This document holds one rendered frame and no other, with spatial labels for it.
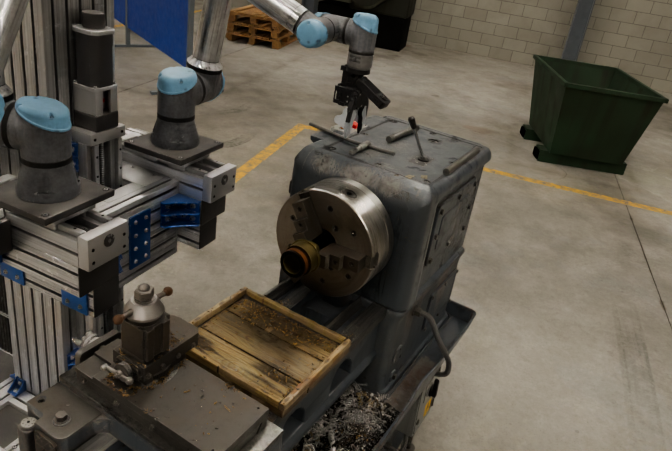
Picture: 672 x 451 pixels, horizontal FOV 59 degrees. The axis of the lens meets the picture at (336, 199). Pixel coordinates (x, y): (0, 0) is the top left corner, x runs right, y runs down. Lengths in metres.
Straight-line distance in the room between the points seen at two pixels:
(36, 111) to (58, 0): 0.34
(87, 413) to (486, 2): 10.66
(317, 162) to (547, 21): 9.91
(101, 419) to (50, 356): 0.91
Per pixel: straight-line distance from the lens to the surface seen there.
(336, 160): 1.76
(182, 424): 1.26
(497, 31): 11.52
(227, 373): 1.47
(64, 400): 1.42
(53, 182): 1.60
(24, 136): 1.58
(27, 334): 2.30
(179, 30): 6.72
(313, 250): 1.54
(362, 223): 1.54
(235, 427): 1.26
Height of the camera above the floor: 1.88
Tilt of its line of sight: 25 degrees down
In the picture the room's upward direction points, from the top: 9 degrees clockwise
